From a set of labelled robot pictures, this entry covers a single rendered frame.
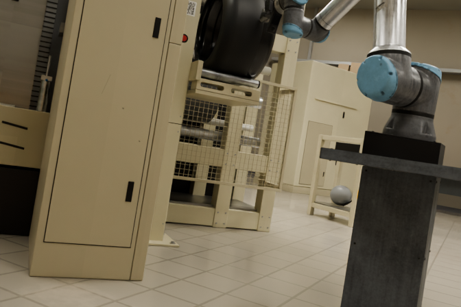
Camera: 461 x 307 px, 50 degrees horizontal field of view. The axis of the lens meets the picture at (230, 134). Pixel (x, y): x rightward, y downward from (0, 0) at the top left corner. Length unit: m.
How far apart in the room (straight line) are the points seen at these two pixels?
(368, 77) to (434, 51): 8.24
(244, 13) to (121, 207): 1.18
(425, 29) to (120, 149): 8.70
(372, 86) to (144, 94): 0.81
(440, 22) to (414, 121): 8.29
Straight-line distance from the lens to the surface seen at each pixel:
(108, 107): 1.81
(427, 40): 10.04
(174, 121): 2.54
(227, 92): 2.53
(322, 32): 2.28
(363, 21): 10.34
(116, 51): 1.83
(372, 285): 1.86
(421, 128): 1.86
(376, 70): 1.74
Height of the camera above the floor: 0.56
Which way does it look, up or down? 1 degrees up
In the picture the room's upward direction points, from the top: 9 degrees clockwise
